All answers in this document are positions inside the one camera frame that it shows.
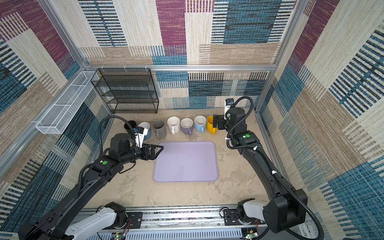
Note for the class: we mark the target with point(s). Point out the grey ceramic mug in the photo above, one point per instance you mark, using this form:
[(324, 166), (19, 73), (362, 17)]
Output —
[(159, 129)]

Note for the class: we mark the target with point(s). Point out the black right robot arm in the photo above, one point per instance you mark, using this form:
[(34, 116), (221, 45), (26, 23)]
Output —
[(282, 212)]

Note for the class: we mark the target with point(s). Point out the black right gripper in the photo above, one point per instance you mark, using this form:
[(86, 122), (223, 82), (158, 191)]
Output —
[(220, 118)]

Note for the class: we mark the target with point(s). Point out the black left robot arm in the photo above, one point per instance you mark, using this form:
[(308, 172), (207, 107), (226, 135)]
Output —
[(92, 178)]

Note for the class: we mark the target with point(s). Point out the light blue plain mug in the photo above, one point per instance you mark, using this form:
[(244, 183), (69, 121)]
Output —
[(200, 123)]

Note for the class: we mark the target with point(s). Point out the lavender plastic tray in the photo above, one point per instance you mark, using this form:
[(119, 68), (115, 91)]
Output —
[(186, 162)]

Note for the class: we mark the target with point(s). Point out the lavender ceramic mug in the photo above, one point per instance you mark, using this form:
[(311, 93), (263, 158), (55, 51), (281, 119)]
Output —
[(187, 126)]

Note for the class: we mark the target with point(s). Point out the white ceramic mug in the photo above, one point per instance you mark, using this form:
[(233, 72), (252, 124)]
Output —
[(174, 125)]

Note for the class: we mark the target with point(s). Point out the blue floral dotted mug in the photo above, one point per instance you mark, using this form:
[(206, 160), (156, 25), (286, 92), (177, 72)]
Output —
[(146, 127)]

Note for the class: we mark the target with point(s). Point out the white wire mesh basket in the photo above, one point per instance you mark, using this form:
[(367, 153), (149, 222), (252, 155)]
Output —
[(58, 117)]

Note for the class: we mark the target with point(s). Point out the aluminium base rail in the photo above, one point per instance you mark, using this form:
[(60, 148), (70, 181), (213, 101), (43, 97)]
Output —
[(169, 223)]

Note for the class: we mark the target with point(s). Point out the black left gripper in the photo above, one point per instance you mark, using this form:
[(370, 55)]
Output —
[(152, 155)]

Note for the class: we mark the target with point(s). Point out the black wire shelf rack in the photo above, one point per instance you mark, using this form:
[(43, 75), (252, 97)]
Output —
[(127, 91)]

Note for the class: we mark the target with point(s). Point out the black ceramic mug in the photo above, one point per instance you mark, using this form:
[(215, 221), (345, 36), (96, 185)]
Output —
[(133, 124)]

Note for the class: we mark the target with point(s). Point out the yellow round mug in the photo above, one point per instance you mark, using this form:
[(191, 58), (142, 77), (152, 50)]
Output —
[(210, 126)]

